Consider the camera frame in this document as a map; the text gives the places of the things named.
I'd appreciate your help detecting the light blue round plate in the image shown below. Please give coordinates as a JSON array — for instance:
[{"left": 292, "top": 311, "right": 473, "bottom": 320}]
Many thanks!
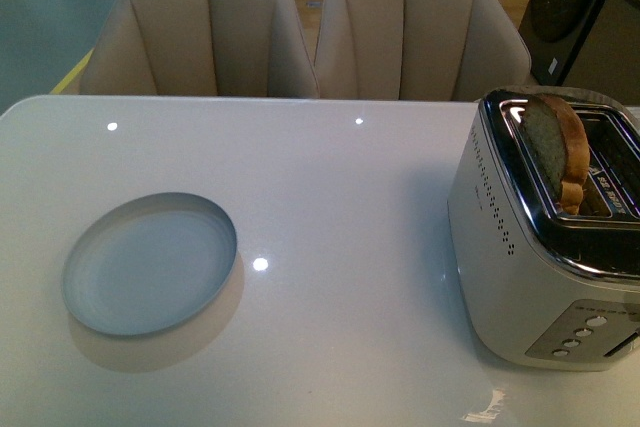
[{"left": 62, "top": 192, "right": 237, "bottom": 336}]

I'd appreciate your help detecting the slice of toast bread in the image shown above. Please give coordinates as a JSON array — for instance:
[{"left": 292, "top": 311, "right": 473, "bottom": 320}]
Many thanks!
[{"left": 521, "top": 94, "right": 590, "bottom": 215}]

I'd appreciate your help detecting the beige right armchair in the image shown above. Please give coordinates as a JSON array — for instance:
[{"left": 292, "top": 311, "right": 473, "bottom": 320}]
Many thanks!
[{"left": 315, "top": 0, "right": 531, "bottom": 101}]

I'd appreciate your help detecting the beige armchair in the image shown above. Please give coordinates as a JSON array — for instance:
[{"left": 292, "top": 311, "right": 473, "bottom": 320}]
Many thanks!
[
  {"left": 79, "top": 0, "right": 319, "bottom": 98},
  {"left": 315, "top": 0, "right": 531, "bottom": 101}
]

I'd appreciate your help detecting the beige left armchair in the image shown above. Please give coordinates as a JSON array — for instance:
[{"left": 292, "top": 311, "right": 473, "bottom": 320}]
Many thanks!
[{"left": 79, "top": 0, "right": 319, "bottom": 98}]

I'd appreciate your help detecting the silver two-slot toaster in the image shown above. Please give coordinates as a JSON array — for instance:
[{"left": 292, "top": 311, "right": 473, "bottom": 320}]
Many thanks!
[{"left": 448, "top": 87, "right": 639, "bottom": 371}]

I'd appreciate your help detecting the dark side table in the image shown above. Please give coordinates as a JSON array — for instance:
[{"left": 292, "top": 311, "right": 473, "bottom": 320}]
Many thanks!
[{"left": 517, "top": 0, "right": 640, "bottom": 107}]

